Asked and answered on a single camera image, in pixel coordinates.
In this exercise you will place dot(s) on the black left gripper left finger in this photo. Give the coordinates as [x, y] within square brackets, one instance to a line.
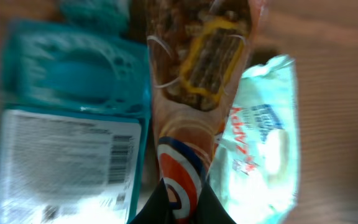
[157, 209]

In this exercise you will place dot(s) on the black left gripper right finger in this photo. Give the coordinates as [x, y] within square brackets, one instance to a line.
[209, 209]

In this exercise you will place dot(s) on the light teal wipes packet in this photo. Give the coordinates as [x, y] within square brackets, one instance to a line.
[256, 168]

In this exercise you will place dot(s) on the teal mouthwash bottle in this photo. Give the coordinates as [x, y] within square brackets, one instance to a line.
[74, 100]

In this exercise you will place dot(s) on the red orange snack bar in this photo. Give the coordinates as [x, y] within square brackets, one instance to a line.
[198, 50]

